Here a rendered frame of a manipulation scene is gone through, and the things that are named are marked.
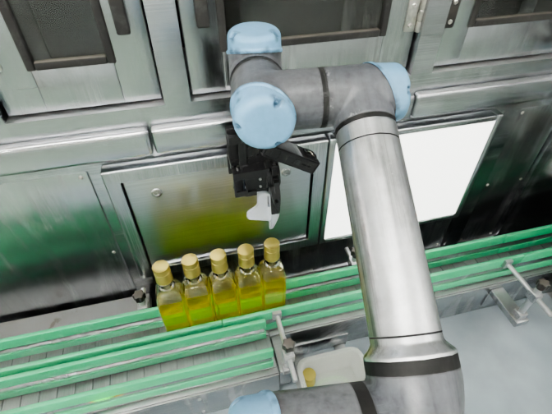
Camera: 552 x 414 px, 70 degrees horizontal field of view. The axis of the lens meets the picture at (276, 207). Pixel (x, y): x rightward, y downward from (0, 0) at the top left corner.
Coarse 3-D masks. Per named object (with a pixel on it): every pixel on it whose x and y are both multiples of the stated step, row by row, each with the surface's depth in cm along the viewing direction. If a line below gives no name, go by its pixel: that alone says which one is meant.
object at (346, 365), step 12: (348, 348) 101; (312, 360) 99; (324, 360) 100; (336, 360) 102; (348, 360) 103; (360, 360) 100; (300, 372) 97; (324, 372) 104; (336, 372) 104; (348, 372) 104; (360, 372) 100; (324, 384) 102
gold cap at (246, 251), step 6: (240, 246) 84; (246, 246) 84; (252, 246) 84; (240, 252) 83; (246, 252) 83; (252, 252) 83; (240, 258) 83; (246, 258) 83; (252, 258) 84; (240, 264) 85; (246, 264) 84; (252, 264) 85
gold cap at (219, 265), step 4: (212, 252) 83; (216, 252) 83; (220, 252) 83; (224, 252) 83; (212, 256) 82; (216, 256) 82; (220, 256) 82; (224, 256) 82; (212, 260) 81; (216, 260) 81; (220, 260) 81; (224, 260) 82; (212, 264) 83; (216, 264) 82; (220, 264) 82; (224, 264) 83; (212, 268) 84; (216, 268) 83; (220, 268) 83; (224, 268) 84; (216, 272) 84; (220, 272) 84; (224, 272) 84
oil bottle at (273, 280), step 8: (264, 264) 89; (280, 264) 89; (264, 272) 88; (272, 272) 88; (280, 272) 88; (264, 280) 88; (272, 280) 89; (280, 280) 90; (264, 288) 90; (272, 288) 91; (280, 288) 92; (264, 296) 93; (272, 296) 93; (280, 296) 94; (264, 304) 95; (272, 304) 96; (280, 304) 96
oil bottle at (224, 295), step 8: (216, 280) 86; (224, 280) 86; (232, 280) 87; (216, 288) 86; (224, 288) 86; (232, 288) 87; (216, 296) 87; (224, 296) 88; (232, 296) 89; (216, 304) 89; (224, 304) 90; (232, 304) 91; (216, 312) 92; (224, 312) 92; (232, 312) 93
